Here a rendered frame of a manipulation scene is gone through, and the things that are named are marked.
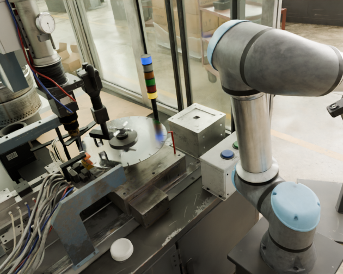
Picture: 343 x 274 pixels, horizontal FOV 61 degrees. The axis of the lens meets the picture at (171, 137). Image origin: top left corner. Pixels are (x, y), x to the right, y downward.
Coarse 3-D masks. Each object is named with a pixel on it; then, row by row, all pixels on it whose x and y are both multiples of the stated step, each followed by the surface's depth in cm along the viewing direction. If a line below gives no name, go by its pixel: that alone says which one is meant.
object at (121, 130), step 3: (126, 123) 108; (117, 126) 106; (120, 126) 105; (123, 126) 105; (117, 129) 105; (120, 129) 104; (123, 129) 105; (126, 129) 104; (129, 129) 104; (132, 129) 104; (117, 132) 103; (120, 132) 105; (123, 132) 105; (114, 135) 102
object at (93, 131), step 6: (102, 126) 96; (90, 132) 100; (96, 132) 100; (102, 132) 97; (108, 132) 98; (96, 138) 100; (102, 138) 99; (108, 138) 97; (96, 144) 101; (102, 144) 103
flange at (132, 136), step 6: (114, 132) 111; (126, 132) 107; (132, 132) 109; (114, 138) 107; (120, 138) 105; (126, 138) 106; (132, 138) 106; (114, 144) 104; (120, 144) 104; (126, 144) 103
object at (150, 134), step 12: (120, 120) 120; (132, 120) 119; (144, 120) 118; (156, 120) 116; (144, 132) 110; (156, 132) 109; (84, 144) 108; (108, 144) 106; (132, 144) 105; (144, 144) 104; (156, 144) 103; (96, 156) 101; (108, 156) 100; (120, 156) 99; (132, 156) 99; (144, 156) 98; (108, 168) 95
